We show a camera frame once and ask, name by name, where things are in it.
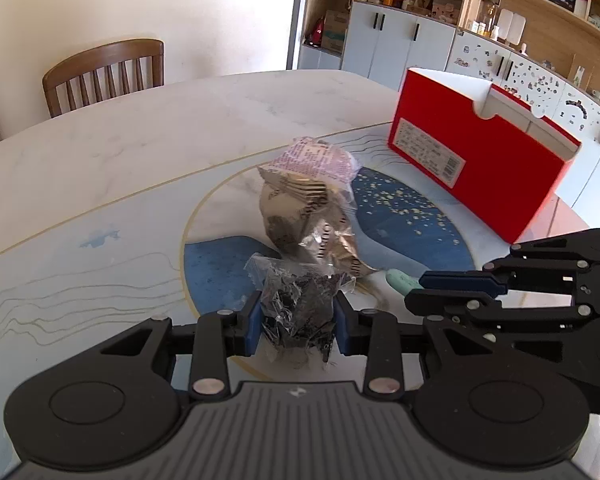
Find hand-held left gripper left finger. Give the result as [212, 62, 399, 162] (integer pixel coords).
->
[100, 292, 266, 400]

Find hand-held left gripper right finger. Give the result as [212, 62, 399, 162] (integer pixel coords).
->
[332, 292, 496, 398]

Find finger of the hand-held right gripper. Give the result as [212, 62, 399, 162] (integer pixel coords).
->
[405, 292, 593, 341]
[420, 232, 588, 297]

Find dark clear plastic bag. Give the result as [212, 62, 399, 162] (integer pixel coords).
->
[244, 252, 357, 366]

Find teal utility knife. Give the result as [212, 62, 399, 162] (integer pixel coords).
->
[386, 269, 426, 295]

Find red cardboard box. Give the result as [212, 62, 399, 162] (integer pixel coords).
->
[387, 66, 583, 245]

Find white marble desktop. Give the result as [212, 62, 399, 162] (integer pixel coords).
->
[0, 70, 593, 480]

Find crumpled gold foil wrapper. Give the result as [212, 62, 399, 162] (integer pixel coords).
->
[257, 165, 381, 278]

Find purple white snack packet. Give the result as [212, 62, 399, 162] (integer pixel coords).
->
[271, 136, 362, 188]

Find white sticker-covered cabinet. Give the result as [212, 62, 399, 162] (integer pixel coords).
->
[445, 27, 600, 206]

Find white rounded containers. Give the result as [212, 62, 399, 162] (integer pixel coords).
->
[495, 8, 527, 46]

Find low white cabinet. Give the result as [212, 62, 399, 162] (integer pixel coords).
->
[297, 42, 343, 72]

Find glass jar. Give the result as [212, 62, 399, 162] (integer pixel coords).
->
[477, 0, 498, 36]

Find brown cardboard carton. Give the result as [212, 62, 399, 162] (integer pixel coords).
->
[321, 9, 351, 53]

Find red fire extinguisher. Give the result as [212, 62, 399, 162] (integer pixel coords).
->
[307, 17, 327, 48]

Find wooden chair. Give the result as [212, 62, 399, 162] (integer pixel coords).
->
[42, 38, 166, 119]

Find white cabinet with black handles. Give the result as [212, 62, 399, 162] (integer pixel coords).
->
[341, 1, 458, 92]

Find wooden wall shelf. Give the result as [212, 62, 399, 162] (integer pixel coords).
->
[457, 0, 600, 111]

